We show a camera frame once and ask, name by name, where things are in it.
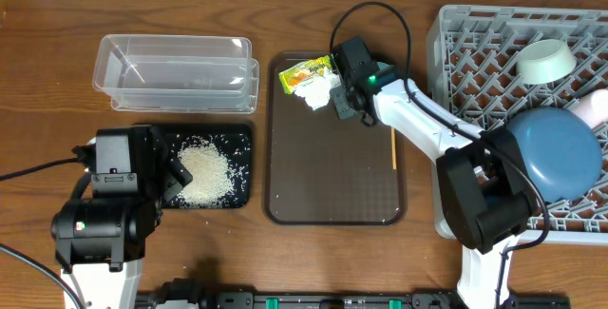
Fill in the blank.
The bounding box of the black plastic tray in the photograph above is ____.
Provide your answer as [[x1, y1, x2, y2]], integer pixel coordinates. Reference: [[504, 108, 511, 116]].
[[158, 124, 253, 209]]

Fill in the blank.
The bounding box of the dark blue plate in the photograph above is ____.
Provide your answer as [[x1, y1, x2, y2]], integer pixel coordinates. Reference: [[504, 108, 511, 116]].
[[507, 107, 602, 203]]

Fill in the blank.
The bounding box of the white rice pile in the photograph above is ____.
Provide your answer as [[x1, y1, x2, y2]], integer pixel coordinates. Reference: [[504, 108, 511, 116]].
[[172, 133, 251, 209]]

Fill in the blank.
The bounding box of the brown serving tray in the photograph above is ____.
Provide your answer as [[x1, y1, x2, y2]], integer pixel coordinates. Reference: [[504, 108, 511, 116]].
[[263, 51, 408, 226]]

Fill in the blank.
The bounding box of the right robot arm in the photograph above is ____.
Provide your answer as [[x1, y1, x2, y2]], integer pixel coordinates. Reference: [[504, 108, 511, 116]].
[[329, 69, 540, 308]]

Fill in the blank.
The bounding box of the grey dishwasher rack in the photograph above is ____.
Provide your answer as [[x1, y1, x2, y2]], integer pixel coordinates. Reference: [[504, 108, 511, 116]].
[[427, 5, 607, 246]]

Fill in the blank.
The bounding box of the green yellow snack wrapper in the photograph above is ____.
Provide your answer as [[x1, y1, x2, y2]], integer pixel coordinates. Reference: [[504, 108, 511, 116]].
[[278, 55, 340, 95]]

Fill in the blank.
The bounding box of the crumpled white napkin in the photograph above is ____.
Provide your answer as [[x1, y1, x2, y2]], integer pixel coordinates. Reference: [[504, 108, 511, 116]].
[[294, 73, 340, 110]]

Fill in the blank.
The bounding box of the pink cup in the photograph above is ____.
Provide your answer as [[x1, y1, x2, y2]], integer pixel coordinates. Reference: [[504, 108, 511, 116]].
[[571, 89, 608, 129]]

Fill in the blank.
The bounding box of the light blue bowl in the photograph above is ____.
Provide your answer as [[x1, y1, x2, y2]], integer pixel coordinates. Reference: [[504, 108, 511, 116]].
[[374, 62, 397, 87]]

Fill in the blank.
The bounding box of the wooden chopstick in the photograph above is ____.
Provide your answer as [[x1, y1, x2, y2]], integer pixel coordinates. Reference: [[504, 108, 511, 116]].
[[390, 127, 397, 170]]

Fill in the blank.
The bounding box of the clear plastic bin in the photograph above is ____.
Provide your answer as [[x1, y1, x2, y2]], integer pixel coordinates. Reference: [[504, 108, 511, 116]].
[[92, 34, 259, 114]]

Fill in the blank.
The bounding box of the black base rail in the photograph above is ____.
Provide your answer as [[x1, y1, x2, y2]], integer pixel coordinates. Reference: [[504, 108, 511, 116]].
[[135, 278, 571, 309]]

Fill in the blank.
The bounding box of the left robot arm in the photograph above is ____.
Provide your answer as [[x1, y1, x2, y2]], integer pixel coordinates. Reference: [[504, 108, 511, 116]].
[[51, 125, 193, 308]]

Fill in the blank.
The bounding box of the mint green bowl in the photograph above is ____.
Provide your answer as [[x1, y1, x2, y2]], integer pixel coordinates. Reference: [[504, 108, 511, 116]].
[[516, 39, 577, 86]]

